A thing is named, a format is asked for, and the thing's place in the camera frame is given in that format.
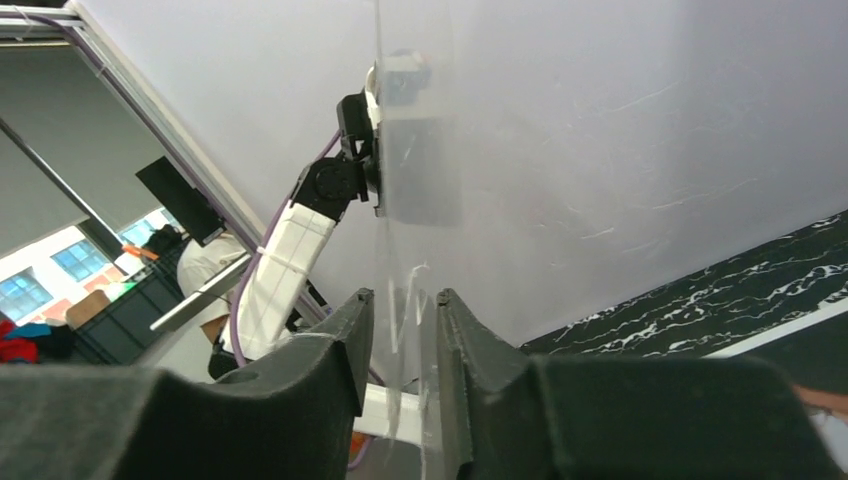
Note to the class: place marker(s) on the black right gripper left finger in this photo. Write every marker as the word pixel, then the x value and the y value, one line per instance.
pixel 287 415

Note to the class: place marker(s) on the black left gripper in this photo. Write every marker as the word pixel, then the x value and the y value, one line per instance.
pixel 398 130

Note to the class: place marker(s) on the printed photo with white border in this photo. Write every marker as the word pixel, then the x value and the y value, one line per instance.
pixel 812 351

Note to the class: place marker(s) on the grey enclosure top frame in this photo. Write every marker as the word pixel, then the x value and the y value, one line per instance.
pixel 116 71

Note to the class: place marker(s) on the person in white shirt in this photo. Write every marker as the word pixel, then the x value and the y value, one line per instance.
pixel 197 265

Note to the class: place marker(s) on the clear acrylic sheet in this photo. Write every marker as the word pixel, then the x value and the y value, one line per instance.
pixel 411 258

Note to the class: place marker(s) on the black monitor outside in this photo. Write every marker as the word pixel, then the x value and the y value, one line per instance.
pixel 187 205

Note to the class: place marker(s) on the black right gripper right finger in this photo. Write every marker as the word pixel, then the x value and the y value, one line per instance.
pixel 508 415

